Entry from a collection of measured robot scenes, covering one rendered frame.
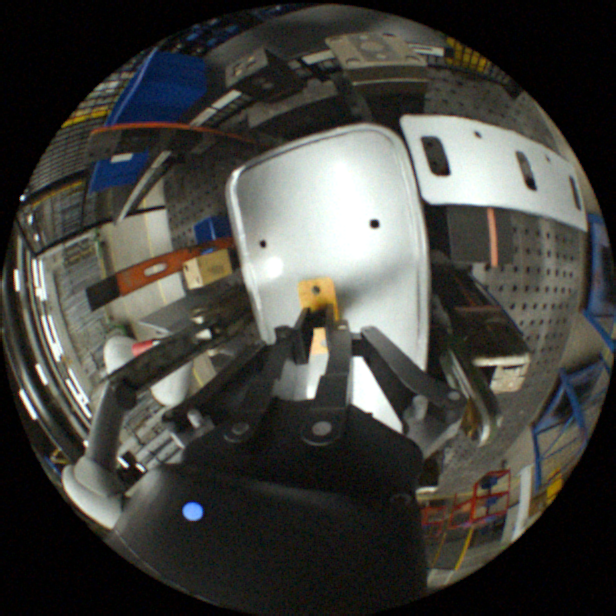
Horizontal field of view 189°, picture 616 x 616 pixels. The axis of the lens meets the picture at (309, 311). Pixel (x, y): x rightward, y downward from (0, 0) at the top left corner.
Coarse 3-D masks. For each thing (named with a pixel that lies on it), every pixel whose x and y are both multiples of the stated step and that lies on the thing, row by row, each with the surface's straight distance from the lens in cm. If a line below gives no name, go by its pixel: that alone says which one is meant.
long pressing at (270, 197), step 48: (288, 144) 25; (336, 144) 23; (384, 144) 22; (240, 192) 28; (288, 192) 24; (336, 192) 22; (384, 192) 21; (240, 240) 27; (288, 240) 24; (336, 240) 22; (384, 240) 21; (288, 288) 25; (336, 288) 23; (384, 288) 22
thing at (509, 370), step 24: (432, 288) 53; (456, 288) 41; (456, 312) 30; (480, 312) 31; (504, 312) 34; (480, 336) 25; (504, 336) 26; (480, 360) 22; (504, 360) 23; (528, 360) 25; (504, 384) 25
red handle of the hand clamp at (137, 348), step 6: (204, 330) 28; (210, 330) 28; (168, 336) 32; (192, 336) 29; (198, 336) 29; (204, 336) 28; (210, 336) 28; (138, 342) 36; (144, 342) 35; (150, 342) 34; (156, 342) 33; (132, 348) 37; (138, 348) 35; (144, 348) 34; (138, 354) 36
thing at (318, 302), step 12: (300, 288) 23; (324, 288) 22; (300, 300) 23; (312, 300) 23; (324, 300) 23; (312, 312) 23; (324, 312) 22; (336, 312) 23; (324, 336) 24; (312, 348) 24; (324, 348) 24
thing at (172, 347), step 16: (208, 320) 28; (176, 336) 26; (224, 336) 29; (144, 352) 27; (160, 352) 26; (176, 352) 27; (192, 352) 28; (128, 368) 26; (144, 368) 27; (160, 368) 27; (176, 368) 27; (112, 384) 26; (128, 384) 24; (144, 384) 26; (128, 400) 24
